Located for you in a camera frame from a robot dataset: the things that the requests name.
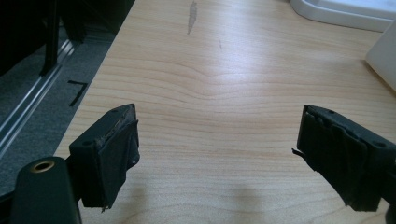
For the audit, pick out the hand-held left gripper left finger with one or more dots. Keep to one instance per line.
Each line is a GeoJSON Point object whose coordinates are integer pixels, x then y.
{"type": "Point", "coordinates": [102, 155]}

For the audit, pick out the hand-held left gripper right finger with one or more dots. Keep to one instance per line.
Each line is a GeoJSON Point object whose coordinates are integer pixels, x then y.
{"type": "Point", "coordinates": [342, 158]}

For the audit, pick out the white box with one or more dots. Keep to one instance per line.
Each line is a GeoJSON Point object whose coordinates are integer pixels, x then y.
{"type": "Point", "coordinates": [384, 56]}

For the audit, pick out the black stand leg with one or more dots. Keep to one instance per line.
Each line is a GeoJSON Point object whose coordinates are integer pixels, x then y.
{"type": "Point", "coordinates": [51, 37]}

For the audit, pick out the white plastic tray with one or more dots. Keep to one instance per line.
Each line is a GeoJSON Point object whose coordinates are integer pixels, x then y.
{"type": "Point", "coordinates": [344, 11]}

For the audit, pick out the metal floor rail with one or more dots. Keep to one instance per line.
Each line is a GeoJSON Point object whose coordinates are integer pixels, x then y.
{"type": "Point", "coordinates": [32, 93]}

